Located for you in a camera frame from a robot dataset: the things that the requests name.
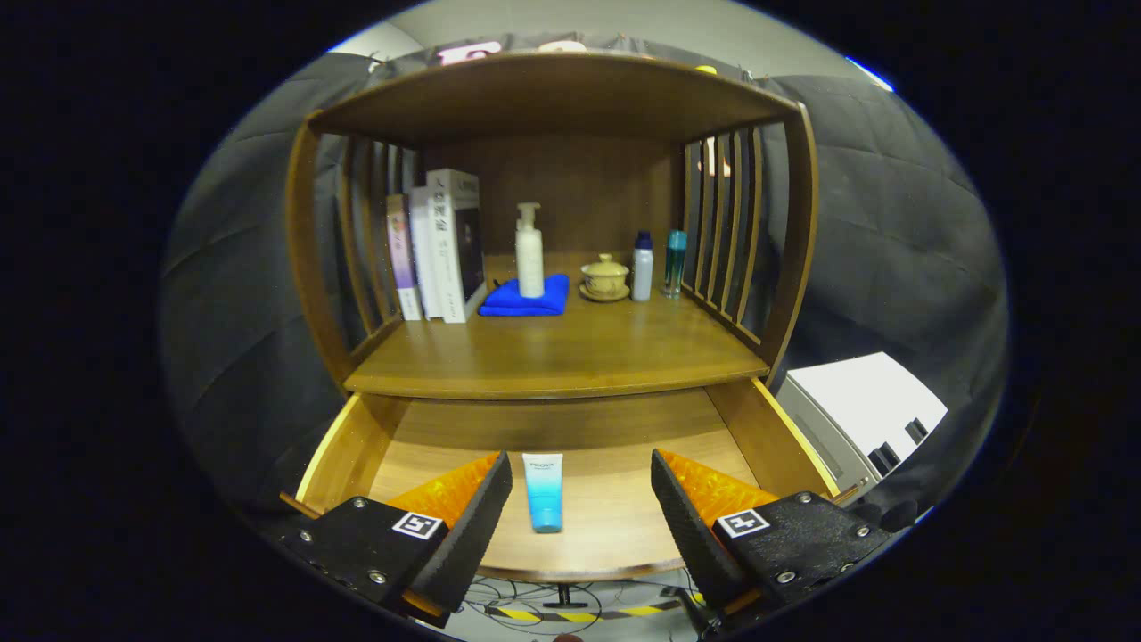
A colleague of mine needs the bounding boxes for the thick white and black book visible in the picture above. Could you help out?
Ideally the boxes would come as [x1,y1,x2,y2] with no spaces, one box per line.
[426,169,488,324]

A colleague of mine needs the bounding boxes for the thin purple book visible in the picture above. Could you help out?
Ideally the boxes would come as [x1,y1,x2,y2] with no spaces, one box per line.
[386,193,423,321]

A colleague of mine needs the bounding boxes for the blue cosmetic tube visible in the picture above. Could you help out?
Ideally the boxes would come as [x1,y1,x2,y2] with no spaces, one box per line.
[522,452,564,534]

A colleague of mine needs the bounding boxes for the blue folded cloth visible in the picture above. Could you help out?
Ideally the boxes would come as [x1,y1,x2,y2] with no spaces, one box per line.
[478,274,571,317]

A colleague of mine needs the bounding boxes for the black floor cables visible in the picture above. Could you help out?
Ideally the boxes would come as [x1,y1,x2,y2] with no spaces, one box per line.
[459,575,705,638]

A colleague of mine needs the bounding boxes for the wooden drawer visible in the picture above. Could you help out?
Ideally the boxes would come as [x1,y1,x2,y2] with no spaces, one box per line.
[281,376,870,611]

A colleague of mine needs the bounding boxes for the brown wooden cabinet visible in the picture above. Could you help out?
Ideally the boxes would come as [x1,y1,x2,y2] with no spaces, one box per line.
[285,52,819,400]

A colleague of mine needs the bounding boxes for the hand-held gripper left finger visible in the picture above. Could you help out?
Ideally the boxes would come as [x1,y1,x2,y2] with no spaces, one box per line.
[281,450,513,625]

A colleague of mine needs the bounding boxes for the translucent blue bottle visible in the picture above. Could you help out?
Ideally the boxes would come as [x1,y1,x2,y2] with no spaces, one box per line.
[662,230,688,299]

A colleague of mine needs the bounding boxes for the white pump bottle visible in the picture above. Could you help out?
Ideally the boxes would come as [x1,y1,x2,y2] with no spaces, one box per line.
[515,202,546,299]

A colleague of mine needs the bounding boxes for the yellow and black floor tape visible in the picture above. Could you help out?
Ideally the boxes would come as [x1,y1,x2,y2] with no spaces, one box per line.
[486,605,705,623]

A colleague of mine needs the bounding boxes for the white box unit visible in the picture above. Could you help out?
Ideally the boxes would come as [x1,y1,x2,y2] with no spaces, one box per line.
[776,351,948,487]

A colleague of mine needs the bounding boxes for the wooden countertop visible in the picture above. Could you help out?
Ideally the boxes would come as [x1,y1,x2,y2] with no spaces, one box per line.
[344,254,770,399]

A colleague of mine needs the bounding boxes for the yellow ceramic lidded cup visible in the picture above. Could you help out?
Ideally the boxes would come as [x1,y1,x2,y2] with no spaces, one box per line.
[579,253,631,302]

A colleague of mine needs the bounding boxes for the white bottle with blue cap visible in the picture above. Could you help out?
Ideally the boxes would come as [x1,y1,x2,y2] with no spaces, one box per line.
[631,231,654,302]

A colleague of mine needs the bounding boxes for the thin white book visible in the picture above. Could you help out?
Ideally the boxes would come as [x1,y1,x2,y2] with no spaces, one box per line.
[408,185,444,320]

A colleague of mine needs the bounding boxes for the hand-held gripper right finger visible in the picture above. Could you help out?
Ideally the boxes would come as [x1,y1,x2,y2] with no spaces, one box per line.
[651,449,892,625]

